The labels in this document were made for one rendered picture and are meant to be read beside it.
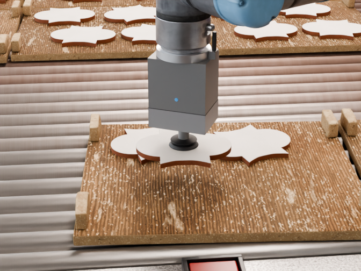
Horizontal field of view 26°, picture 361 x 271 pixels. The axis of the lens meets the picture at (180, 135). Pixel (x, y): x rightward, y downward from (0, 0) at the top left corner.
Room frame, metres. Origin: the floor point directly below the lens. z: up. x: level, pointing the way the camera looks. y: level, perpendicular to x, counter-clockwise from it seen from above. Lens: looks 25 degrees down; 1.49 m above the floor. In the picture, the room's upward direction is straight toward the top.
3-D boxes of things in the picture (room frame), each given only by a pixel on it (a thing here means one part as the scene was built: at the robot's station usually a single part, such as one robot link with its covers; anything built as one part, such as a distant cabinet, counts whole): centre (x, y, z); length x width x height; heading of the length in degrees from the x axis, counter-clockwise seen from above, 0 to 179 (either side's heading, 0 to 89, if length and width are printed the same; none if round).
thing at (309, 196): (1.04, -0.06, 0.93); 0.41 x 0.35 x 0.02; 92
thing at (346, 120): (1.19, -0.28, 0.95); 0.06 x 0.02 x 0.03; 1
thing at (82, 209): (0.90, 0.13, 0.95); 0.06 x 0.02 x 0.03; 2
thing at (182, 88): (1.03, -0.01, 1.08); 0.10 x 0.09 x 0.16; 161
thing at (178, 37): (1.02, -0.01, 1.16); 0.08 x 0.08 x 0.05
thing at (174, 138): (1.02, 0.00, 1.00); 0.04 x 0.04 x 0.02
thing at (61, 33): (1.76, 0.17, 0.94); 0.41 x 0.35 x 0.04; 95
